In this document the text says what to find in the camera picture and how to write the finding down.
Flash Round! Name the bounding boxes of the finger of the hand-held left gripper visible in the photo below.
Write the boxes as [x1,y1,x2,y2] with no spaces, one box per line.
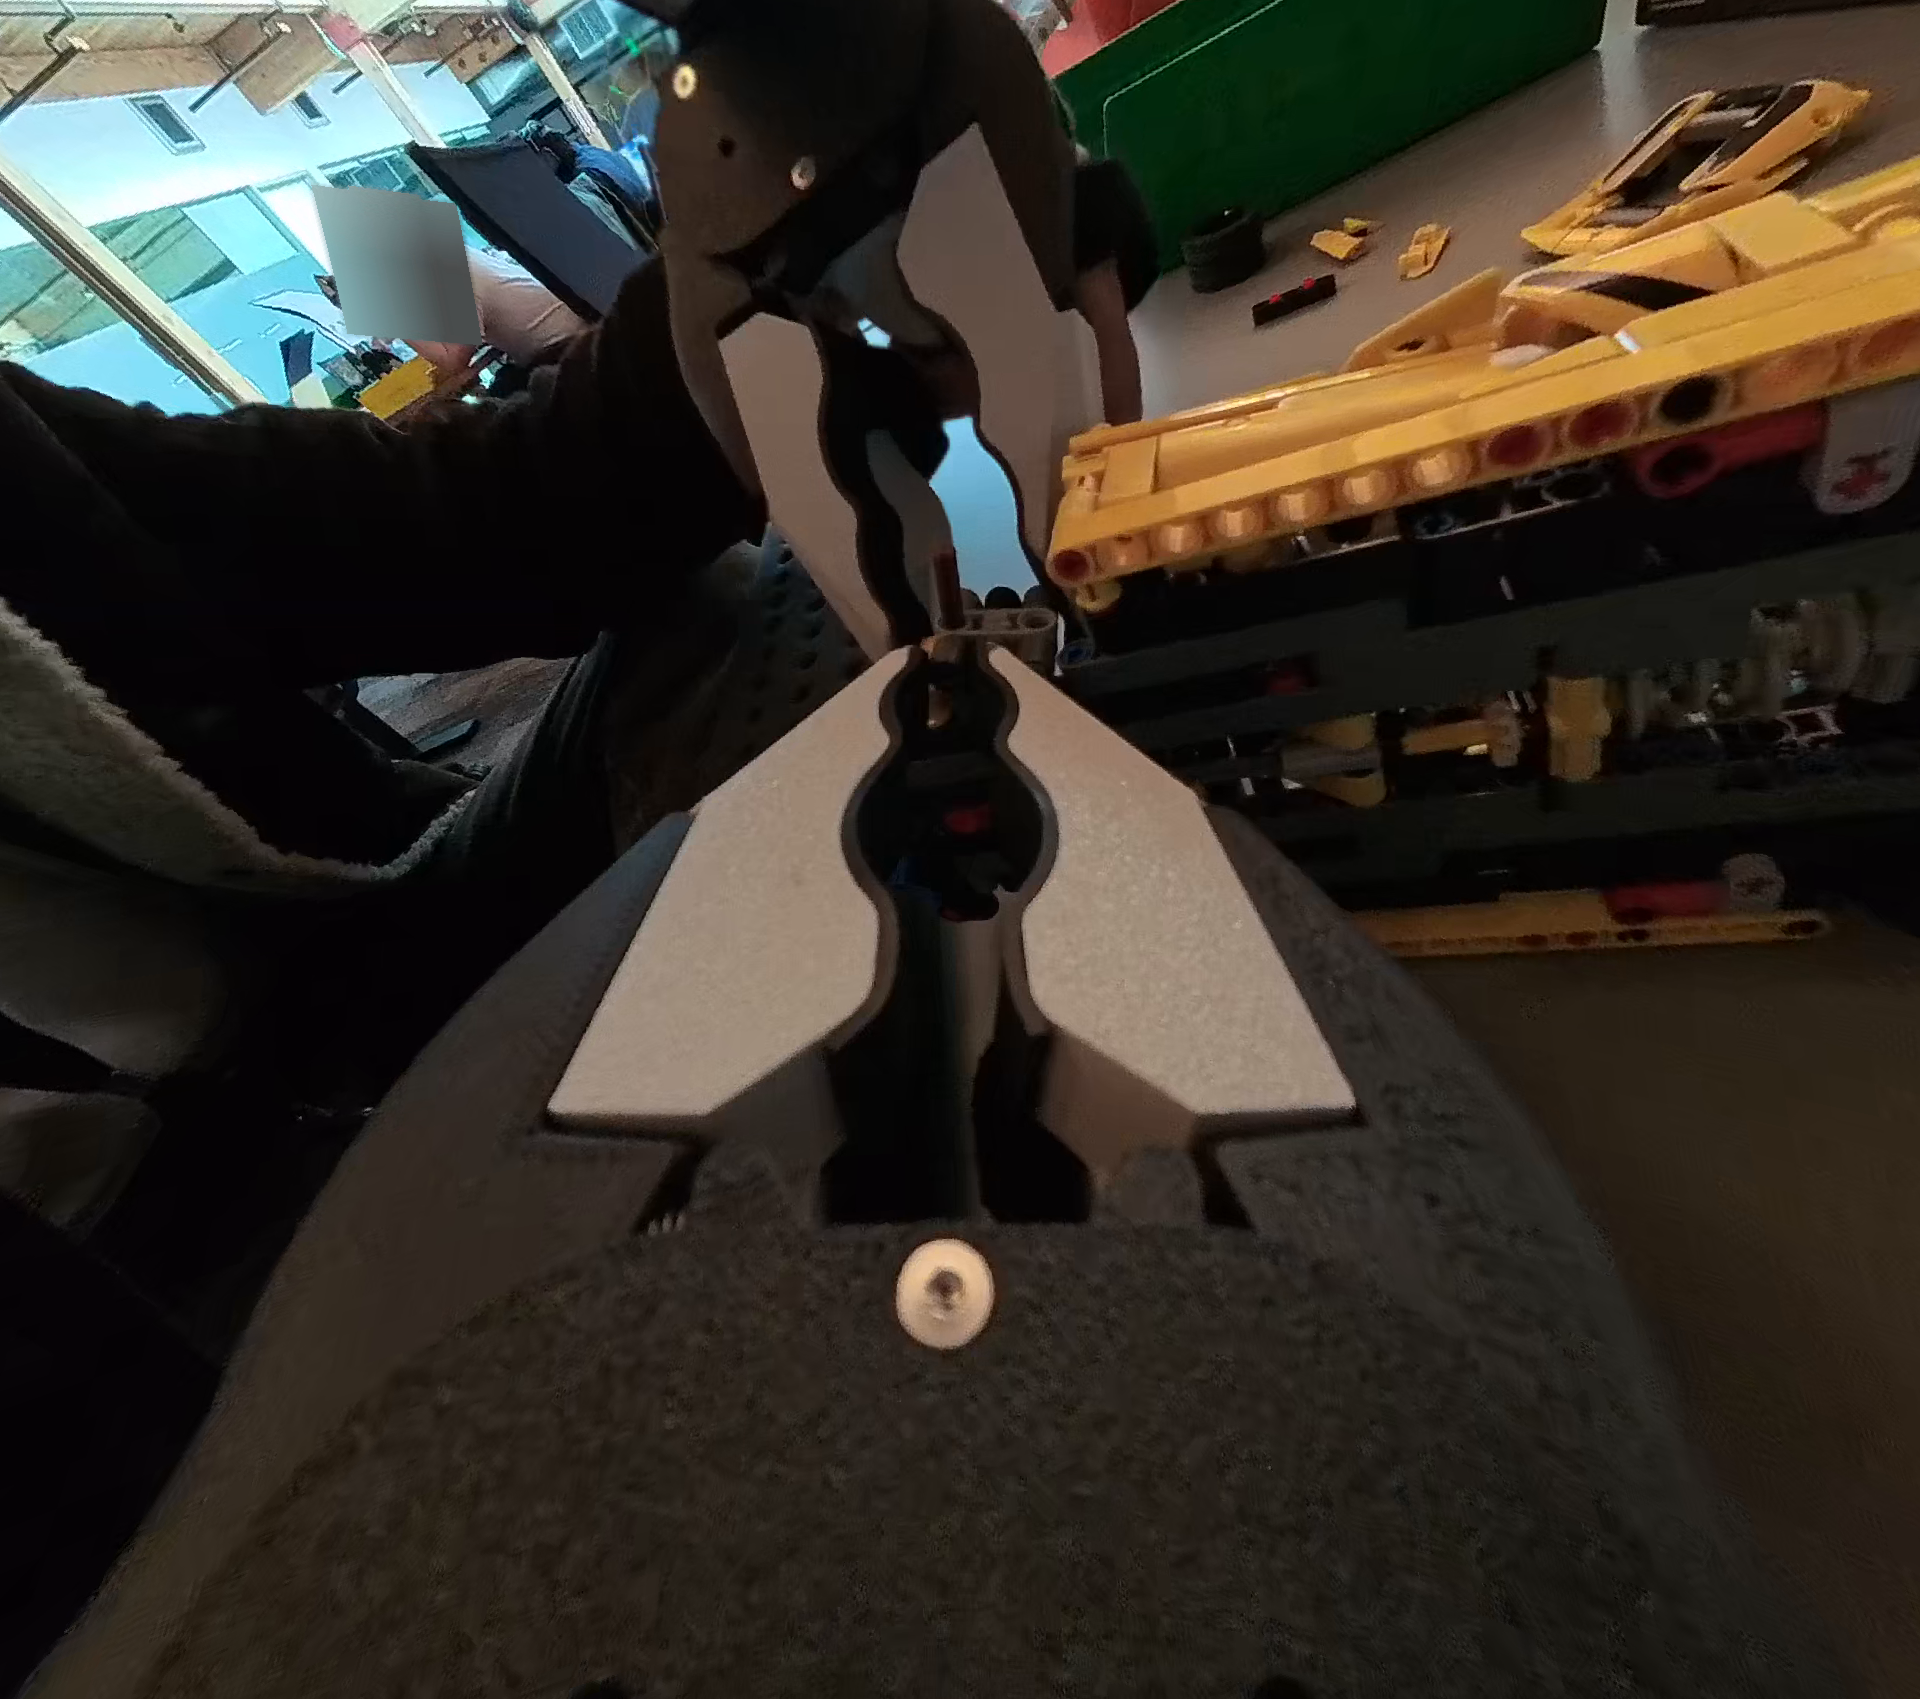
[896,128,1109,600]
[714,311,938,664]

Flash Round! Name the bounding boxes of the person's left forearm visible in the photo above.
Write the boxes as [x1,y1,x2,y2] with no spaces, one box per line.
[0,258,767,741]

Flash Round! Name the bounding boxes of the dark monitor screen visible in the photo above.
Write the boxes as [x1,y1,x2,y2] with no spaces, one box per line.
[407,140,648,320]

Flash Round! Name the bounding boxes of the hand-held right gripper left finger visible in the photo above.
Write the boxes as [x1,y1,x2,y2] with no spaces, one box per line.
[547,647,938,1221]

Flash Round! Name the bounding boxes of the black dimpled mat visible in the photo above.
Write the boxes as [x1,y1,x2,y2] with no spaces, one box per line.
[600,527,877,831]

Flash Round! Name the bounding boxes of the green plastic bin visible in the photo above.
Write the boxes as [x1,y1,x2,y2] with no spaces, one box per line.
[1048,0,1666,270]

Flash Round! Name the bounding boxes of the yellow toy brick car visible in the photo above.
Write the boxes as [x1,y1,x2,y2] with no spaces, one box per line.
[925,146,1920,958]

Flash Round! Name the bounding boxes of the person's black jacket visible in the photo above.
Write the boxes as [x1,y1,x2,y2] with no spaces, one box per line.
[0,597,707,1283]

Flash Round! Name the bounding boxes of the yellow brick car panel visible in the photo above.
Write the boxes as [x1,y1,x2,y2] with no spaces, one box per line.
[1523,78,1876,258]

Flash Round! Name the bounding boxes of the black toy tyre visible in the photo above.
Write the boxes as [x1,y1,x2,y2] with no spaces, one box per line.
[1182,207,1267,296]

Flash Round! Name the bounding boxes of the person's white shirt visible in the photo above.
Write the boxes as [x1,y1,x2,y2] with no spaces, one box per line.
[0,857,226,1190]

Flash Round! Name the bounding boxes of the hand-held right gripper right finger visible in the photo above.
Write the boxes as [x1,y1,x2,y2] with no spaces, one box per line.
[967,650,1361,1221]

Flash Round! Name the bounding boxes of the black grey brick assembly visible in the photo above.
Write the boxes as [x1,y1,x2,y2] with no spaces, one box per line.
[885,664,1041,927]

